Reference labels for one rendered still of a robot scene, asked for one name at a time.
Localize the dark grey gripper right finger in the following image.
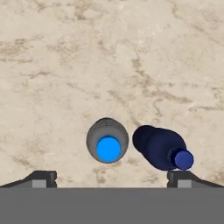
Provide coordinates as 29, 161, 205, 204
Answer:
166, 170, 224, 189

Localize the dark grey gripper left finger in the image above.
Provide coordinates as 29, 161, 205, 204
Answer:
0, 170, 58, 189

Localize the dark blue bottle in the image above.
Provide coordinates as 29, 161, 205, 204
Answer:
131, 124, 195, 172

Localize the grey bottle with blue cap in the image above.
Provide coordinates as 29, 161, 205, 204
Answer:
86, 116, 130, 165

